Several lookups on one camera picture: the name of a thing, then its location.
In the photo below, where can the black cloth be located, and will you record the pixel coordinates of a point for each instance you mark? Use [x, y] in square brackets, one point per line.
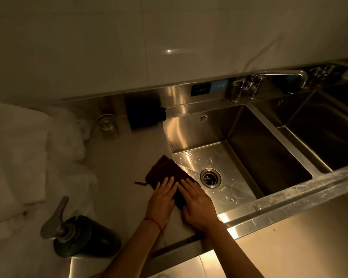
[145, 111]

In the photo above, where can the person's left little finger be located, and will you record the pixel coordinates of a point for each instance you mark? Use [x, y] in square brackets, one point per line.
[156, 188]

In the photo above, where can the person's left middle finger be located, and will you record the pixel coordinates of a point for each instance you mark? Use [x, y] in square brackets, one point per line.
[169, 185]

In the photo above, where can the dark label sticker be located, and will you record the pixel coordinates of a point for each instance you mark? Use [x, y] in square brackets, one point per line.
[200, 90]

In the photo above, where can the stainless steel sink basin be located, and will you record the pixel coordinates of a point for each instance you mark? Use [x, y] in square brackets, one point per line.
[235, 153]
[322, 127]

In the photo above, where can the person's right thumb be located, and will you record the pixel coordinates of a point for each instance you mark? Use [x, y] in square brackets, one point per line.
[184, 209]

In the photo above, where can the person's right hand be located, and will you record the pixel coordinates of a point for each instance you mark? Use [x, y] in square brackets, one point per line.
[199, 207]

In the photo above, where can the chrome faucet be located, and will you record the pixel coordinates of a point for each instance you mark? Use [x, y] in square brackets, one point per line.
[266, 81]
[336, 70]

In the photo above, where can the white plastic bags pile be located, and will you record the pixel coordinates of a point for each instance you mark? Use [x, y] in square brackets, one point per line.
[26, 176]

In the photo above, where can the person's right middle finger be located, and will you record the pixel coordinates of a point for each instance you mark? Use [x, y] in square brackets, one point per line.
[189, 188]

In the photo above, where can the blue label sticker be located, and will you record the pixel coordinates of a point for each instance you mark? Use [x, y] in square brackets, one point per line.
[219, 85]

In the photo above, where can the dark soap dispenser bottle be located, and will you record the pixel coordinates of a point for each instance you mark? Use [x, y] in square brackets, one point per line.
[81, 233]

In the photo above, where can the round sink drain strainer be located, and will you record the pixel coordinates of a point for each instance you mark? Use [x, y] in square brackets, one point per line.
[210, 177]

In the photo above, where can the dark red cloth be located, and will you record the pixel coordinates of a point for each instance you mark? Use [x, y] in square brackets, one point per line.
[164, 172]

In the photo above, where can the person's right forearm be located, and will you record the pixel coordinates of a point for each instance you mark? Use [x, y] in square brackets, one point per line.
[235, 251]

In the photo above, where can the person's left forearm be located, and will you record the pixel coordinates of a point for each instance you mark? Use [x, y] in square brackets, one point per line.
[132, 250]

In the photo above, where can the person's left hand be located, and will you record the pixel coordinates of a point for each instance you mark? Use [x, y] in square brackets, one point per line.
[160, 203]

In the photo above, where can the clear glass cup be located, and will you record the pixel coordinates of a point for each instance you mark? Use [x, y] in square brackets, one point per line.
[107, 124]

